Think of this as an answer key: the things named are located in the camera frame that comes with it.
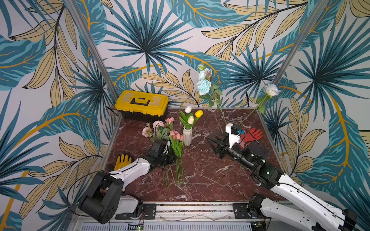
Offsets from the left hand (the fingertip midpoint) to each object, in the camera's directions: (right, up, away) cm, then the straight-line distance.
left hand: (177, 159), depth 86 cm
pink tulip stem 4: (0, +13, +9) cm, 16 cm away
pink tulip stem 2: (+4, -8, 0) cm, 9 cm away
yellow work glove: (-34, -3, +2) cm, 34 cm away
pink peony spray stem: (-11, +17, +7) cm, 21 cm away
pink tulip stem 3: (-2, +10, +4) cm, 11 cm away
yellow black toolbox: (-25, +33, +13) cm, 43 cm away
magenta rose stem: (-6, +23, +14) cm, 27 cm away
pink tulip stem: (+1, +2, +5) cm, 5 cm away
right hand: (+16, +16, -24) cm, 33 cm away
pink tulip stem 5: (+2, +6, +11) cm, 13 cm away
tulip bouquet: (+7, +24, -11) cm, 27 cm away
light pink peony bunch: (-21, +15, +14) cm, 30 cm away
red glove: (+50, +12, +17) cm, 54 cm away
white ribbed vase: (+6, +13, +3) cm, 15 cm away
